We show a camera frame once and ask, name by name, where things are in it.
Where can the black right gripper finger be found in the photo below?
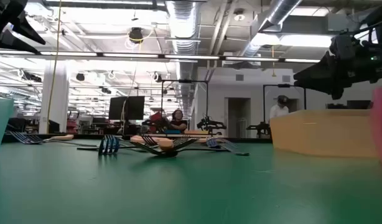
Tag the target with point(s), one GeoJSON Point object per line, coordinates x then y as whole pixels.
{"type": "Point", "coordinates": [318, 70]}
{"type": "Point", "coordinates": [331, 87]}

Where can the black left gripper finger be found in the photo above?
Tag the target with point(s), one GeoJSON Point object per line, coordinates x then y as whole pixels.
{"type": "Point", "coordinates": [13, 40]}
{"type": "Point", "coordinates": [26, 28]}

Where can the black background robot arm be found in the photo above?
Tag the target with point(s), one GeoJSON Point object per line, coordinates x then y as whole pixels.
{"type": "Point", "coordinates": [261, 127]}
{"type": "Point", "coordinates": [209, 124]}

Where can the black monitor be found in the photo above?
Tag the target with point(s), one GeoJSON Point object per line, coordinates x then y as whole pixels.
{"type": "Point", "coordinates": [125, 107]}
{"type": "Point", "coordinates": [359, 104]}

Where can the yellow plastic bin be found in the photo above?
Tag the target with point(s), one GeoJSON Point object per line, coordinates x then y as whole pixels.
{"type": "Point", "coordinates": [321, 133]}

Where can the person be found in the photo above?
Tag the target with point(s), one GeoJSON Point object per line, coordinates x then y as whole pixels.
{"type": "Point", "coordinates": [278, 111]}
{"type": "Point", "coordinates": [178, 123]}

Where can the white pillar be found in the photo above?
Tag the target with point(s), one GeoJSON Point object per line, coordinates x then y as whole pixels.
{"type": "Point", "coordinates": [54, 99]}

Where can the grey door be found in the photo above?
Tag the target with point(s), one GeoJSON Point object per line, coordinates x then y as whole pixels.
{"type": "Point", "coordinates": [237, 115]}

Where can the long light bar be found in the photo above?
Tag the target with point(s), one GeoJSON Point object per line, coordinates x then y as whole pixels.
{"type": "Point", "coordinates": [132, 55]}

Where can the red equipment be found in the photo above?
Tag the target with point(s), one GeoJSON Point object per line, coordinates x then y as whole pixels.
{"type": "Point", "coordinates": [156, 117]}

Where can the black round ceiling camera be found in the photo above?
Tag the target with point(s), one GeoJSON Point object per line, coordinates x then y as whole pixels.
{"type": "Point", "coordinates": [136, 35]}

